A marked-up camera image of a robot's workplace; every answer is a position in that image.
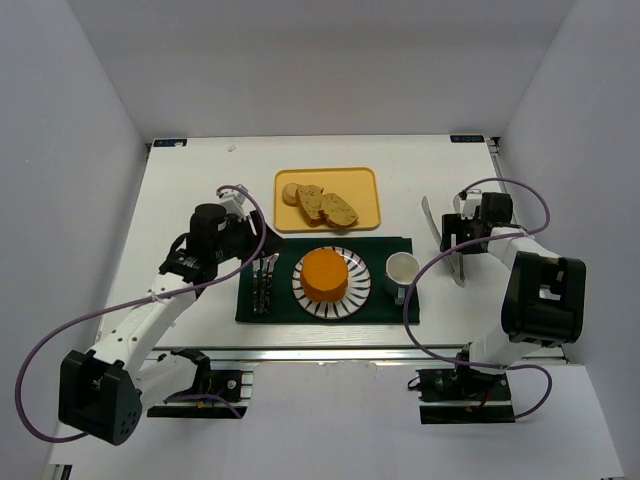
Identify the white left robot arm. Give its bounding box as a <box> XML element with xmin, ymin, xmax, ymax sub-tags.
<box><xmin>58</xmin><ymin>203</ymin><xmax>284</xmax><ymax>445</ymax></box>

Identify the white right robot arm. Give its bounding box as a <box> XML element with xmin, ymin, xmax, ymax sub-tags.
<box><xmin>440</xmin><ymin>189</ymin><xmax>587</xmax><ymax>373</ymax></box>

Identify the small round bread slice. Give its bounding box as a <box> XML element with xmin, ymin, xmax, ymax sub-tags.
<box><xmin>281</xmin><ymin>183</ymin><xmax>299</xmax><ymax>206</ymax></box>

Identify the seeded bread slice left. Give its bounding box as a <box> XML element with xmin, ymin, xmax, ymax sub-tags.
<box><xmin>295</xmin><ymin>185</ymin><xmax>324</xmax><ymax>227</ymax></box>

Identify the seeded bread slice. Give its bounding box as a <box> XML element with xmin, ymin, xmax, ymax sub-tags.
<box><xmin>319</xmin><ymin>193</ymin><xmax>359</xmax><ymax>228</ymax></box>
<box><xmin>295</xmin><ymin>185</ymin><xmax>324</xmax><ymax>227</ymax></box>

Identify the seeded bread slice right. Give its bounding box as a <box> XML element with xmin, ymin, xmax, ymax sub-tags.
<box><xmin>319</xmin><ymin>193</ymin><xmax>359</xmax><ymax>228</ymax></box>

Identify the blue label sticker right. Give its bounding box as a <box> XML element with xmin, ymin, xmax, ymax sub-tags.
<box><xmin>449</xmin><ymin>134</ymin><xmax>485</xmax><ymax>143</ymax></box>

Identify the blue label sticker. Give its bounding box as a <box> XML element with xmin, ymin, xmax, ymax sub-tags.
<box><xmin>449</xmin><ymin>134</ymin><xmax>485</xmax><ymax>143</ymax></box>
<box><xmin>153</xmin><ymin>139</ymin><xmax>187</xmax><ymax>148</ymax></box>

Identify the blue label sticker left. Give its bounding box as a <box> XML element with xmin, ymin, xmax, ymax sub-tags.
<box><xmin>153</xmin><ymin>139</ymin><xmax>187</xmax><ymax>148</ymax></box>

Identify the yellow tray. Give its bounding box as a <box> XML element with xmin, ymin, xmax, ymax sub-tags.
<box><xmin>273</xmin><ymin>167</ymin><xmax>381</xmax><ymax>233</ymax></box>

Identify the white mug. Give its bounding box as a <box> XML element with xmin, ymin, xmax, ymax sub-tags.
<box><xmin>383</xmin><ymin>252</ymin><xmax>421</xmax><ymax>306</ymax></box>

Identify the dark green placemat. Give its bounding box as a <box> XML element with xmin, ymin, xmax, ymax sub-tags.
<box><xmin>235</xmin><ymin>237</ymin><xmax>413</xmax><ymax>325</ymax></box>

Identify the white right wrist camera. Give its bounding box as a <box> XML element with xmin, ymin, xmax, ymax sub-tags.
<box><xmin>453</xmin><ymin>189</ymin><xmax>482</xmax><ymax>220</ymax></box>

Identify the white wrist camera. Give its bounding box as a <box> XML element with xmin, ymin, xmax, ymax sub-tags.
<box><xmin>216</xmin><ymin>184</ymin><xmax>248</xmax><ymax>221</ymax></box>
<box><xmin>453</xmin><ymin>189</ymin><xmax>482</xmax><ymax>220</ymax></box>

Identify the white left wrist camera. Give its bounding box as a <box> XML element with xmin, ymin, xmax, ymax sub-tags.
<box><xmin>216</xmin><ymin>184</ymin><xmax>248</xmax><ymax>221</ymax></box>

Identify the patterned handle fork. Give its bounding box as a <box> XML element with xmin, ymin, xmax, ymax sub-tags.
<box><xmin>252</xmin><ymin>258</ymin><xmax>268</xmax><ymax>315</ymax></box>

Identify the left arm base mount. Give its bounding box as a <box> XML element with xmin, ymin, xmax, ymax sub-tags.
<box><xmin>147</xmin><ymin>348</ymin><xmax>251</xmax><ymax>420</ymax></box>

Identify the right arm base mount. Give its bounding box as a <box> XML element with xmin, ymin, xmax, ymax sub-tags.
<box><xmin>407</xmin><ymin>366</ymin><xmax>515</xmax><ymax>425</ymax></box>

